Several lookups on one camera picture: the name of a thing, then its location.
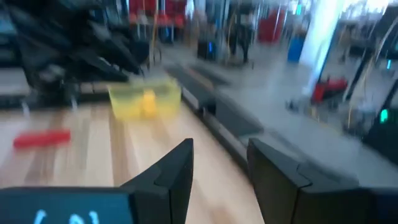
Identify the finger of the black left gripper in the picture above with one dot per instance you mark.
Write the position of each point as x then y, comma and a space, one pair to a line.
124, 53
99, 70

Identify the black hazard-striped floor mat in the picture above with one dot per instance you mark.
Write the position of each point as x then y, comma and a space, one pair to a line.
199, 76

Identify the yellow wooden block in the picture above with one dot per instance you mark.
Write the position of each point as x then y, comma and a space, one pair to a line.
149, 104

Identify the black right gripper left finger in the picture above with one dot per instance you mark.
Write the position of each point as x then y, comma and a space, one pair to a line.
161, 186

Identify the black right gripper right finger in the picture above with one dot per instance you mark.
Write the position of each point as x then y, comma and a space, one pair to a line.
280, 193

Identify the yellow plastic bin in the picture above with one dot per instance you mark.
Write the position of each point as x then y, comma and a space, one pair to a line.
124, 102

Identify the white pillar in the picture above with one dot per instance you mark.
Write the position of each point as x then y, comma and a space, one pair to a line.
323, 46

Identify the red floor machine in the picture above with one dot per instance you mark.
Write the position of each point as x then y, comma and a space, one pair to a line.
329, 88

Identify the black computer with blue light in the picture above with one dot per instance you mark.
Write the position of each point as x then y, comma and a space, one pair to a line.
207, 49

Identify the person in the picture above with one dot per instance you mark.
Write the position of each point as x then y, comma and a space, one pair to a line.
241, 34

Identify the blue barrel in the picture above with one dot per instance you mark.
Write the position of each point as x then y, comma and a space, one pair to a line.
296, 48

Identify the long red wooden block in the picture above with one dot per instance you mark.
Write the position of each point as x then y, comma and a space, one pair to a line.
42, 138

